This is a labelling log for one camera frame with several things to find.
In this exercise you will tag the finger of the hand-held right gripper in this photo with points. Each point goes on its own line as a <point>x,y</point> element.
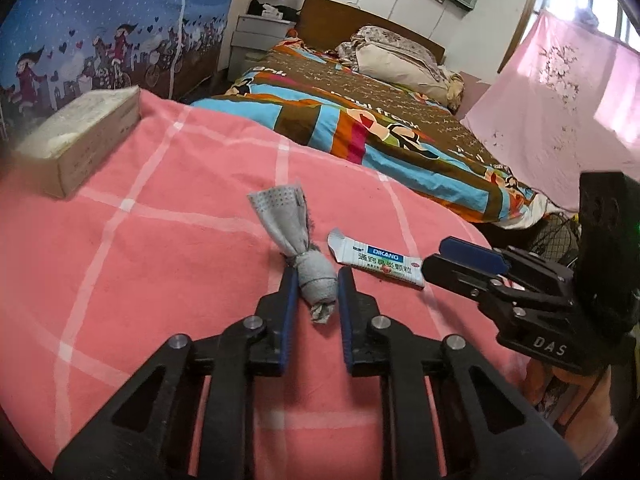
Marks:
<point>472,255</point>
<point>455,277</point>

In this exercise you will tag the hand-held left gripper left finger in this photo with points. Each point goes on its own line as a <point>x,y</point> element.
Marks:
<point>289,310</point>

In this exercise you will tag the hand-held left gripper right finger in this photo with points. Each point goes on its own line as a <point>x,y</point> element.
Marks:
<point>345,315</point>

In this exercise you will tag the grey sock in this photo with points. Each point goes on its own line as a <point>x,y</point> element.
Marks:
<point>312,272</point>

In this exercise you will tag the white medicine sachet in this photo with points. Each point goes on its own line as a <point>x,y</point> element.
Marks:
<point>380,262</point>

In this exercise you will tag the person's right forearm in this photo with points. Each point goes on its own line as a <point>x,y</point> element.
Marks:
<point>597,442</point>

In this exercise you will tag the person's right hand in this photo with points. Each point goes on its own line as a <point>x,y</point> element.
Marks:
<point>537,385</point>

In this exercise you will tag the black floor fan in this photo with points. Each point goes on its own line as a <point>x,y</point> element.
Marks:
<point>555,237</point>

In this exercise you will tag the pink checked blanket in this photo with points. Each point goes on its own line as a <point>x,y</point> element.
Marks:
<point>175,240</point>

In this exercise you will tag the pink hanging sheet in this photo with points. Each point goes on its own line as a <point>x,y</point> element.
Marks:
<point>550,110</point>

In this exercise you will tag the cream cloth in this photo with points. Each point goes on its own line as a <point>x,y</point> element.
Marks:
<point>452,92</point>

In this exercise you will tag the colourful printed bedspread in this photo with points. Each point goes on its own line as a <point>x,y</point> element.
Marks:
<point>350,110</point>

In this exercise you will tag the beige pillow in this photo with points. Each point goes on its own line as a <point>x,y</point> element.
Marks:
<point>400,70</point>

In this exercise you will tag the barred window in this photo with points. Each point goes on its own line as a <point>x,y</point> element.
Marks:
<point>532,5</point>

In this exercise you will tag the cardboard tissue box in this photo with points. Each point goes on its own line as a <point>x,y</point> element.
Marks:
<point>80,145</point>

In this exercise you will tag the white drawer cabinet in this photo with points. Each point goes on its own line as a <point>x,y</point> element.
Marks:
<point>260,40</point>

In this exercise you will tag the wooden bed headboard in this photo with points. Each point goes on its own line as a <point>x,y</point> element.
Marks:
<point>325,15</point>

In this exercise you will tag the black items on cabinet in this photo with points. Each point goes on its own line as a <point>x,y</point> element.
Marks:
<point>272,9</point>

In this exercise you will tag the blue dotted wardrobe cover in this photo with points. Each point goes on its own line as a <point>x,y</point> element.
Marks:
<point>100,35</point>

